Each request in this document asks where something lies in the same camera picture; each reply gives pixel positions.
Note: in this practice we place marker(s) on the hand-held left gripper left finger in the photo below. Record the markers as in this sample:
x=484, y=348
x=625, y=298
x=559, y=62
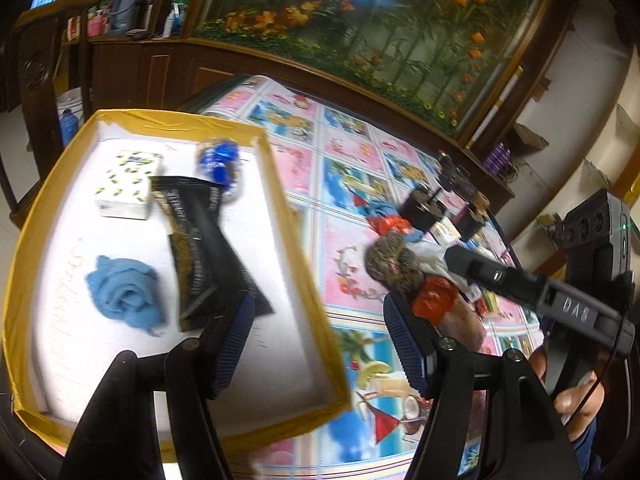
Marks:
x=235, y=340

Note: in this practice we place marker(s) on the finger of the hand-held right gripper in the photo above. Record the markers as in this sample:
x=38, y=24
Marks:
x=490, y=275

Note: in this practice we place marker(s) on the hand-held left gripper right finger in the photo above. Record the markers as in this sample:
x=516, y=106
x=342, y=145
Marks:
x=405, y=340

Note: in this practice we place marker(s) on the red green yellow sponge pack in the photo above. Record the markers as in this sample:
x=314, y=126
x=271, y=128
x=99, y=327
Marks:
x=487, y=304

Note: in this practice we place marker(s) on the yellow taped foam box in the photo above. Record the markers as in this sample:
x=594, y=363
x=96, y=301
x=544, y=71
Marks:
x=280, y=340

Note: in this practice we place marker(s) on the red plastic bag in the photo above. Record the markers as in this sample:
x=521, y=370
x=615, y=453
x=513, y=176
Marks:
x=434, y=300

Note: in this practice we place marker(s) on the pink clear plastic packet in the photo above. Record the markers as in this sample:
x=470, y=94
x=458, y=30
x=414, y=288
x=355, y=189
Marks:
x=462, y=327

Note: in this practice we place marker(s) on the white plastic bag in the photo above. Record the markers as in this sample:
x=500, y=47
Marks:
x=434, y=256

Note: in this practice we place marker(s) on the brown speckled scrub pad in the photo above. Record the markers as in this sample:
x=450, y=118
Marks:
x=392, y=260

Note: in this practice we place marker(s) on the black snack packet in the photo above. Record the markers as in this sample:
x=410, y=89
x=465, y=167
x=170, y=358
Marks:
x=195, y=240

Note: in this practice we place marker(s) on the small red bag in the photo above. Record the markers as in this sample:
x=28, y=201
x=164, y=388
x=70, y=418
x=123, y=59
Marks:
x=390, y=225

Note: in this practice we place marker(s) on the blue cloth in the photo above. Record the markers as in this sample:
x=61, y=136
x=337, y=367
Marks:
x=125, y=295
x=384, y=208

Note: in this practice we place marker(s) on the blue ball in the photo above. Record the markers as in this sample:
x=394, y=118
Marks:
x=217, y=160

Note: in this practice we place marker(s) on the yellow print tissue pack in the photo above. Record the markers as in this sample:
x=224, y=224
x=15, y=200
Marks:
x=127, y=185

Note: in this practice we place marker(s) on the person's right forearm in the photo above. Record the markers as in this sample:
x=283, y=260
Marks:
x=587, y=452

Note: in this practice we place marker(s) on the person's right hand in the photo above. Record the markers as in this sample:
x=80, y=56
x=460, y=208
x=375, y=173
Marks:
x=572, y=402

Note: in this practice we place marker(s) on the black cylinder with tan cap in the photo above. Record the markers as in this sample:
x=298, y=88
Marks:
x=472, y=217

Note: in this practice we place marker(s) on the black cylinder with shaft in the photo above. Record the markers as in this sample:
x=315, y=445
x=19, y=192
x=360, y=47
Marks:
x=420, y=210

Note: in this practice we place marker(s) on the small black cylinder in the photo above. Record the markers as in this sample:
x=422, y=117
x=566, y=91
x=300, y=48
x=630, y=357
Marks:
x=451, y=177

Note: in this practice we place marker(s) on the purple spray can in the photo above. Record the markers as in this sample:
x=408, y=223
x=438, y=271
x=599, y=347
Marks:
x=503, y=159
x=492, y=154

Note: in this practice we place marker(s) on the printed tablecloth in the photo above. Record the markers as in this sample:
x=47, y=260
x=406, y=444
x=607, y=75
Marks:
x=340, y=230

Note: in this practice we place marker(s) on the brown cardboard piece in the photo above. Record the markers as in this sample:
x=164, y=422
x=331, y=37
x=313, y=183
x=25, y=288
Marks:
x=530, y=137

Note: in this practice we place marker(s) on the white yellow pole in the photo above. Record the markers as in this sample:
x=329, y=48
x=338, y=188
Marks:
x=492, y=110

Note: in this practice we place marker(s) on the blue bottle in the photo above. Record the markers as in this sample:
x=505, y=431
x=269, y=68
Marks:
x=68, y=127

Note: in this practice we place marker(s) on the white bucket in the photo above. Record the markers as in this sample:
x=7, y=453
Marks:
x=70, y=97

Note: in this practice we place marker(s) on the white spray bottle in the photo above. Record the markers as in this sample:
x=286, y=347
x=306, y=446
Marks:
x=172, y=20

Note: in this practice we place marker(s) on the pink box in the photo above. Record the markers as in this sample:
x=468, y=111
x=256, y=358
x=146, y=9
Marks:
x=97, y=26

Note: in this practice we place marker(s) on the blue grey backpack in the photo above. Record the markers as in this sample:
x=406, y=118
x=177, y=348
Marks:
x=127, y=5

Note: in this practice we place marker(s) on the wooden wall cabinet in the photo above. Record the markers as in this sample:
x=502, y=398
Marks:
x=165, y=65

